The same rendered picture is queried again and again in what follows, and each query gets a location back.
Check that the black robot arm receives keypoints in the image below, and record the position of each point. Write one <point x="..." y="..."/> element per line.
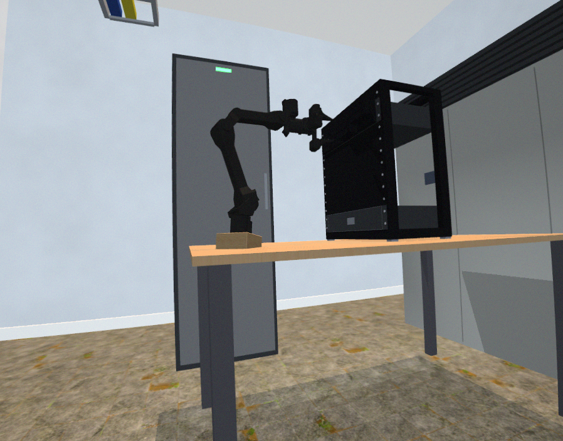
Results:
<point x="222" y="133"/>

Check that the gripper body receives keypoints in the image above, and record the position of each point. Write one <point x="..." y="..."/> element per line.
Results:
<point x="315" y="143"/>

